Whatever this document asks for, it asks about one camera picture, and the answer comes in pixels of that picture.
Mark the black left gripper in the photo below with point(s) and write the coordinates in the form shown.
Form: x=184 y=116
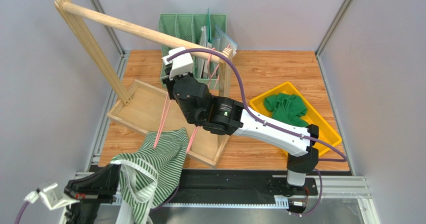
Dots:
x=98 y=186

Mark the white folders in organizer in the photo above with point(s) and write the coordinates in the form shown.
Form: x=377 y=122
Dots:
x=210 y=30

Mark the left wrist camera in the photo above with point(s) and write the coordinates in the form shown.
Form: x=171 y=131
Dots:
x=51 y=196

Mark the pink wire hanger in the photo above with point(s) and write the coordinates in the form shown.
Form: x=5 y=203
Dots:
x=209 y=75

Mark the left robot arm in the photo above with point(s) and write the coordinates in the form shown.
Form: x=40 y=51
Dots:
x=83 y=213

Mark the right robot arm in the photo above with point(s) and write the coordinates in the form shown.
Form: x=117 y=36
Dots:
x=225 y=116

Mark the green white striped tank top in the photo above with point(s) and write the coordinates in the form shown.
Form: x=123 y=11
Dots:
x=151 y=174

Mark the wooden clothes rack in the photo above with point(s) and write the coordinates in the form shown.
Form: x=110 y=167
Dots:
x=139 y=107

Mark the yellow plastic tray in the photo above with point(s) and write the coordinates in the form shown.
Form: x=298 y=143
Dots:
x=326 y=132

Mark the mint green file organizer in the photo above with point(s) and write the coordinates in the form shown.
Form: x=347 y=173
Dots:
x=178 y=25

